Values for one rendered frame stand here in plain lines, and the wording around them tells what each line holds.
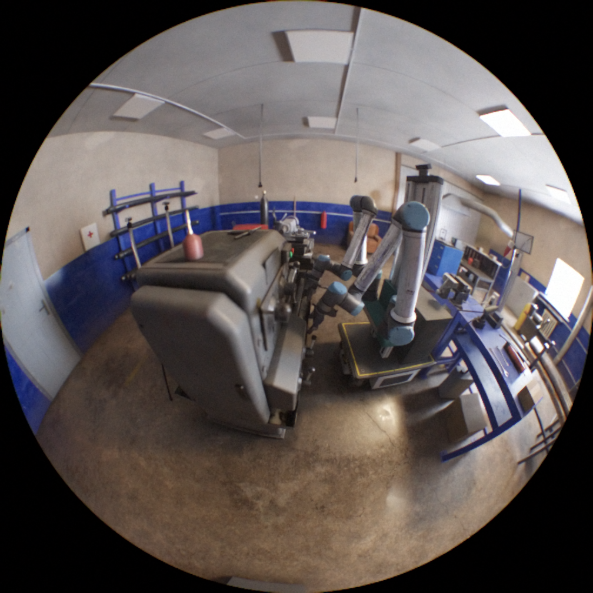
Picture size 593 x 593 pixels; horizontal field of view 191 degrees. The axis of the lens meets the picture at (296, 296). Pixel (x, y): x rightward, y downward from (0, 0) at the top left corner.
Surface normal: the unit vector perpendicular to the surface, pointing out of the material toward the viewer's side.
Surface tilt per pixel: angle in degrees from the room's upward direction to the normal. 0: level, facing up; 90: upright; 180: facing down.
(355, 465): 0
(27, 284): 90
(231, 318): 46
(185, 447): 0
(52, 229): 90
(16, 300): 90
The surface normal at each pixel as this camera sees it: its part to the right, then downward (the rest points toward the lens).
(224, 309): 0.73, -0.52
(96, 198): 0.99, 0.09
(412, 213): -0.40, 0.37
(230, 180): -0.13, 0.53
